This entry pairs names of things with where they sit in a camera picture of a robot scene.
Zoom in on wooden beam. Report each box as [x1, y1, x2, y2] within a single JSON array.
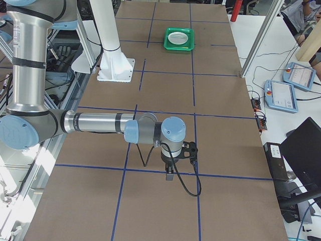
[[295, 21, 321, 62]]

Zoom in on white round plate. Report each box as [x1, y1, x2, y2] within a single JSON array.
[[168, 32, 189, 45]]

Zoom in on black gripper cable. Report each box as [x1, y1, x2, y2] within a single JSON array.
[[136, 142, 202, 197]]

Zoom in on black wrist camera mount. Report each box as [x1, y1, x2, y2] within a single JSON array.
[[180, 141, 198, 162]]

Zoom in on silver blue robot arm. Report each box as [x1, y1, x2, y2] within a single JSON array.
[[1, 1, 187, 180]]

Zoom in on black computer box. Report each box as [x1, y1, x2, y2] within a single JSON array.
[[263, 142, 288, 182]]

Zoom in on near blue teach pendant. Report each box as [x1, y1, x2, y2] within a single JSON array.
[[264, 80, 298, 113]]

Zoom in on red cylinder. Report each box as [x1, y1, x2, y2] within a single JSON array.
[[230, 0, 243, 22]]

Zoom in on far blue teach pendant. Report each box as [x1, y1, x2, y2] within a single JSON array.
[[283, 62, 316, 91]]

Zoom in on aluminium frame post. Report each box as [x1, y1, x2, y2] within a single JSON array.
[[240, 0, 284, 78]]

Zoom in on green plastic tray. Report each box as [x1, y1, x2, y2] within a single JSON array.
[[163, 28, 195, 51]]

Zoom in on orange black connector board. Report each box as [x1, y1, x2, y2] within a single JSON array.
[[251, 98, 261, 111]]

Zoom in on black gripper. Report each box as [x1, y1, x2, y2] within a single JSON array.
[[161, 152, 179, 181]]

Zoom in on blue teach pendant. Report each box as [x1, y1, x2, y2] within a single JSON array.
[[283, 62, 316, 91], [264, 80, 298, 113]]

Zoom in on black monitor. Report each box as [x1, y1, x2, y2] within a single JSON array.
[[280, 117, 320, 191]]

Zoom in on pale green plastic fork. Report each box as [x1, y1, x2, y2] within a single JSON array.
[[171, 35, 185, 39]]

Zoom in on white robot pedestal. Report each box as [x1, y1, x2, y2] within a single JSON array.
[[71, 1, 135, 83]]

